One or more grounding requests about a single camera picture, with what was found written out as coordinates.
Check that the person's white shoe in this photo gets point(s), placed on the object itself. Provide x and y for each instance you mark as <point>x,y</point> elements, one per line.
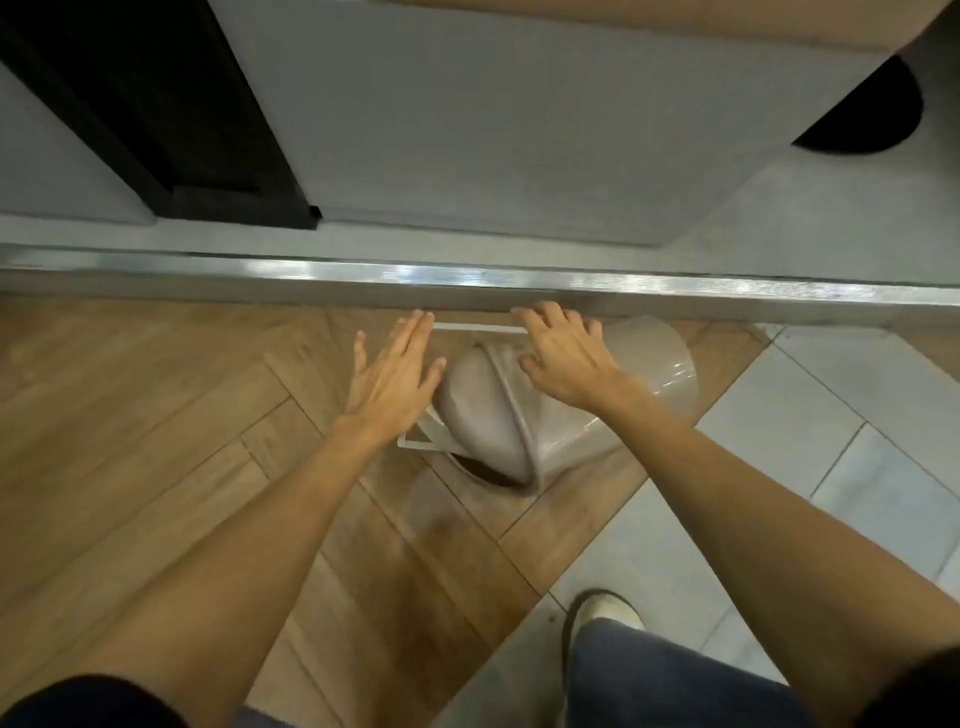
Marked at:
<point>604,607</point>

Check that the person's left little finger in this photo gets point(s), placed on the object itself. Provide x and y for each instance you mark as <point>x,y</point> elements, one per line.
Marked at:
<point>360,356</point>

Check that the person's right little finger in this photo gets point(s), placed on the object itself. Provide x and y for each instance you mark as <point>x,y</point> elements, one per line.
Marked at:
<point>594,331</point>

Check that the person's left hand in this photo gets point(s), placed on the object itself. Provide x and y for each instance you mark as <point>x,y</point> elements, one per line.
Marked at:
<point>386,394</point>

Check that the person's left forearm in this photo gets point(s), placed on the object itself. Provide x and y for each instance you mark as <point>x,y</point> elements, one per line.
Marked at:
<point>247,570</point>

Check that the person's right middle finger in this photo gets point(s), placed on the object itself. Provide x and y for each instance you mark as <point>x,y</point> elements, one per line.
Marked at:
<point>551,315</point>

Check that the person's right forearm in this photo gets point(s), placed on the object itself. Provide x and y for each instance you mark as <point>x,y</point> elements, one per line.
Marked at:
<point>765,555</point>

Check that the black door frame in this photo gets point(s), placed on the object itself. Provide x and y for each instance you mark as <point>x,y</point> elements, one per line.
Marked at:
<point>172,112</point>

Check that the person's left middle finger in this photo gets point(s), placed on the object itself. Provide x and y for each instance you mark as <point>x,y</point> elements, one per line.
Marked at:
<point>409,334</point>

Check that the metal floor threshold strip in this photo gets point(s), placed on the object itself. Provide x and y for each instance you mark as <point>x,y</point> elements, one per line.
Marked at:
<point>375,279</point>

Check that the grey cabinet panel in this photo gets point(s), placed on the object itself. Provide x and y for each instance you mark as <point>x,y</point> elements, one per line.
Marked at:
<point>510,112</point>

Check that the person's black sleeve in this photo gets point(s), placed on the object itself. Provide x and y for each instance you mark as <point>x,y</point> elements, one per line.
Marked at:
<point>90,709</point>
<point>919,694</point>

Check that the person's left thumb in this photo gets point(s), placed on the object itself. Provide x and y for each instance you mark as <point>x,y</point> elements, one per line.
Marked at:
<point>435,375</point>

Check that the black semicircular floor mat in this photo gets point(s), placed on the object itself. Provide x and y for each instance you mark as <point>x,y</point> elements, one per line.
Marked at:
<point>874,120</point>

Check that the person's blue jeans leg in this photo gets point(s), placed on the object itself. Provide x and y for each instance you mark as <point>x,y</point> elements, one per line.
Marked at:
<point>667,686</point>

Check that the person's right thumb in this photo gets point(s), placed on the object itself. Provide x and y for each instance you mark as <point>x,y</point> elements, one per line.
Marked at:
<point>531,366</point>

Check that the person's black left sleeve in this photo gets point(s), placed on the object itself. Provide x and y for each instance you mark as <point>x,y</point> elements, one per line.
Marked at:
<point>90,709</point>

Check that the person's black right sleeve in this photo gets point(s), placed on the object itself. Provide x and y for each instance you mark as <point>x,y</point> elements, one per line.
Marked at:
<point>919,694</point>

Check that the person's right hand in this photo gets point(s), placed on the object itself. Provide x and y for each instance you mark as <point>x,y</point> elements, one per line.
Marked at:
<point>574,367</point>

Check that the beige swing-lid trash bin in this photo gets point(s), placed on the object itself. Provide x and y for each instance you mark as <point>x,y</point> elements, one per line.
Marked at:
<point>495,420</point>

